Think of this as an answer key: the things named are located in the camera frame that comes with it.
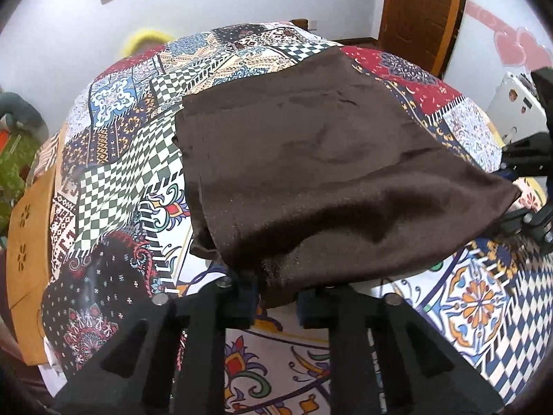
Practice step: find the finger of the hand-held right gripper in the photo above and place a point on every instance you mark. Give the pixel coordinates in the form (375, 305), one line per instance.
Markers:
(529, 153)
(529, 224)

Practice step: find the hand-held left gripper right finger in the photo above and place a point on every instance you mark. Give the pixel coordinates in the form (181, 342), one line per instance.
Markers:
(313, 309)

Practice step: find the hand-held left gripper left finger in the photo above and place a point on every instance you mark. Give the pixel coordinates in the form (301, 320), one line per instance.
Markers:
(243, 304)

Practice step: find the brown garment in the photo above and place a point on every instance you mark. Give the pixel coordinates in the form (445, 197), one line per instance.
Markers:
(324, 181)

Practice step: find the white box with stickers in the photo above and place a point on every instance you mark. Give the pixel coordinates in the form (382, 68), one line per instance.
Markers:
(512, 103)

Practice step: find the wooden door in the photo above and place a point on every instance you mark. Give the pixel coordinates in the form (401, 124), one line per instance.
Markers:
(414, 4)

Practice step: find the patchwork printed blanket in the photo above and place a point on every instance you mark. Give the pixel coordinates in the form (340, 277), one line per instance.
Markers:
(129, 160)

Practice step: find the wooden folding lap desk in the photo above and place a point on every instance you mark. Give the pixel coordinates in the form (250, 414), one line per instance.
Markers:
(30, 276)

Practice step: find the green patterned storage bag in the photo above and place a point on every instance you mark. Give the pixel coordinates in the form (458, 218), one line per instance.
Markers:
(15, 168)

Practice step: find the yellow foam tube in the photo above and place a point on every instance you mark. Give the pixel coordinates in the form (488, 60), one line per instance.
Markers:
(142, 36)

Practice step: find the grey plush toy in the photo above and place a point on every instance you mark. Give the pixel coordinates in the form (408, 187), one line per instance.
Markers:
(23, 112)

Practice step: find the pink heart wall decals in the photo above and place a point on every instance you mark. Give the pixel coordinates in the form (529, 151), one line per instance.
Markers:
(514, 47)

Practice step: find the white wall socket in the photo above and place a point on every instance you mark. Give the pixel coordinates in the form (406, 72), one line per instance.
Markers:
(313, 24)

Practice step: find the wooden bed frame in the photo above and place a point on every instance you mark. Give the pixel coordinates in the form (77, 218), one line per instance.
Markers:
(298, 22)

